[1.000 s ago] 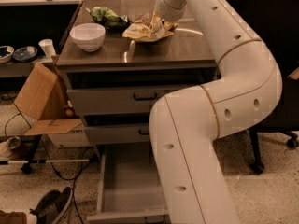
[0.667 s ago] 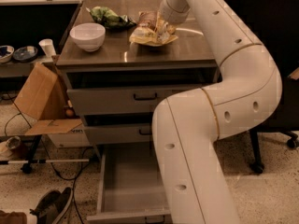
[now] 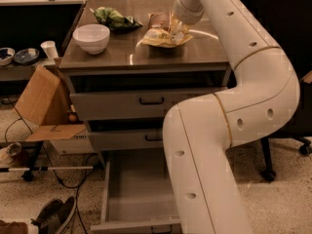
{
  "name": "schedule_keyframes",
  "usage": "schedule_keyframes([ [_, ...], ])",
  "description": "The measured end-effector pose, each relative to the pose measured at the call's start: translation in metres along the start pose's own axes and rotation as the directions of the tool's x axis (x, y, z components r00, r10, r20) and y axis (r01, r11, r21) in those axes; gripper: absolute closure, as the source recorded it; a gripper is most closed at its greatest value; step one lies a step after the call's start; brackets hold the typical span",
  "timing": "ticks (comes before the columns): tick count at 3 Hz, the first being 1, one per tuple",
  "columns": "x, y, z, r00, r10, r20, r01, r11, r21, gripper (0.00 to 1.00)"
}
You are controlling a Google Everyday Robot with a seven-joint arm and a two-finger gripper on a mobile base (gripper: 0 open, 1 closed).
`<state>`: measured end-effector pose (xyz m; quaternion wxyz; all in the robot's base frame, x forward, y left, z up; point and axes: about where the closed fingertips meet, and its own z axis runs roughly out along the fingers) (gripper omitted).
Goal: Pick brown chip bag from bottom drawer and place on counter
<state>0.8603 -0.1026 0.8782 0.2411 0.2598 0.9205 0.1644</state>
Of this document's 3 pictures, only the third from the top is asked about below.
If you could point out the grey middle drawer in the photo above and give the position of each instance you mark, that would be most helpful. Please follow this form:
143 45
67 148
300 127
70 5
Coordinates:
126 140

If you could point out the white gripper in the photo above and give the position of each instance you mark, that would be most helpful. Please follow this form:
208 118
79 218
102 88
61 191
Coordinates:
182 16

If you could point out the small orange ball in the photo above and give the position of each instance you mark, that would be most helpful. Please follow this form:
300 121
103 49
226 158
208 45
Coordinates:
72 118

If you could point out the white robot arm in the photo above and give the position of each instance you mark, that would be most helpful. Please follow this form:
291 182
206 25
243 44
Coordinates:
198 131

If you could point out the blue patterned bowl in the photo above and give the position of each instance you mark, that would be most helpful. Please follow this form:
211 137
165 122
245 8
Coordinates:
27 56

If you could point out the brown cardboard box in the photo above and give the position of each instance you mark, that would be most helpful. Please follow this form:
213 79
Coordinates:
45 103

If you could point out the dark sneaker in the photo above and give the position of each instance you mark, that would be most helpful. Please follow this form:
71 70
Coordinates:
49 209

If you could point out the small cup on floor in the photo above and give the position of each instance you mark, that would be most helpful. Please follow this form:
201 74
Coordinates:
13 155

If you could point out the grey drawer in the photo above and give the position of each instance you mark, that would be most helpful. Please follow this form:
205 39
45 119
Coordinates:
132 104
126 140
137 195

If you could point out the grey drawer cabinet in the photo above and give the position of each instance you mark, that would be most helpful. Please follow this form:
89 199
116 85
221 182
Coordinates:
128 65

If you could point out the black stand with white bar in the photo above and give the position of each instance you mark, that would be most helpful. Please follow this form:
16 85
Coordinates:
33 152

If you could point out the black office chair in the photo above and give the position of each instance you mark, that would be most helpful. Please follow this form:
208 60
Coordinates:
290 23

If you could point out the grey sneaker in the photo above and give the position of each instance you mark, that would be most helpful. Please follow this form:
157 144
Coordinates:
57 221

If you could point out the grey bottom drawer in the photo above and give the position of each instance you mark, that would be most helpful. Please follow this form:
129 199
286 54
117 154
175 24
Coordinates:
137 195

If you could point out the blue white bowl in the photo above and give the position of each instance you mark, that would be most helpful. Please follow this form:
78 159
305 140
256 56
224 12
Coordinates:
6 56

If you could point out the green chip bag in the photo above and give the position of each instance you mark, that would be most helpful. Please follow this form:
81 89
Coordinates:
114 20

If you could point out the grey top drawer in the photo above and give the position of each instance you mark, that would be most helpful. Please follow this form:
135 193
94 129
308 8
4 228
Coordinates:
132 104

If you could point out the white box with print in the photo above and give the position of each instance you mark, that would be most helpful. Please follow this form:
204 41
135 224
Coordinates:
78 144

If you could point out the brown chip bag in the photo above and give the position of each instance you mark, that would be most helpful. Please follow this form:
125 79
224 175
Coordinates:
165 31

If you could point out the low grey shelf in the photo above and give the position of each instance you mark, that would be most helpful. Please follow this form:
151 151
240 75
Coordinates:
16 72

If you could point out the white paper cup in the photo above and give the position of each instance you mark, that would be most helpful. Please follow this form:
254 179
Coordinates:
49 48

